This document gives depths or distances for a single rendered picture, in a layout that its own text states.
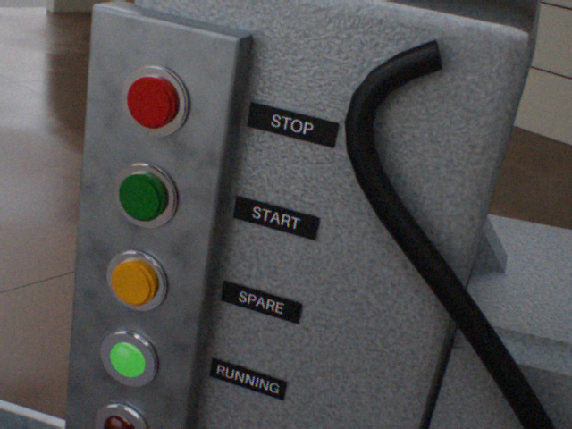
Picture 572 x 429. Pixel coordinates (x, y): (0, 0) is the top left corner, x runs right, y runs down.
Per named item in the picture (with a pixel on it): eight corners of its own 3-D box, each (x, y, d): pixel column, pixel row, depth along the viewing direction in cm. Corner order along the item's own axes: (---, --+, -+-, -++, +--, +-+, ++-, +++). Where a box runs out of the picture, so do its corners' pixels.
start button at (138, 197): (168, 222, 42) (173, 176, 41) (159, 228, 41) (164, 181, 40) (124, 209, 43) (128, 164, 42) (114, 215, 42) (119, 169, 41)
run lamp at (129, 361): (151, 375, 47) (155, 340, 46) (140, 387, 46) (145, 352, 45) (114, 363, 47) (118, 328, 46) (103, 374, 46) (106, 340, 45)
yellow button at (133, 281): (158, 305, 44) (164, 263, 43) (150, 313, 43) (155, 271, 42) (116, 291, 45) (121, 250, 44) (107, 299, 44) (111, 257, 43)
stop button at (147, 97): (179, 130, 40) (184, 79, 39) (170, 135, 39) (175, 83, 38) (132, 118, 41) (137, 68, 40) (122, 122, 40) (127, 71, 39)
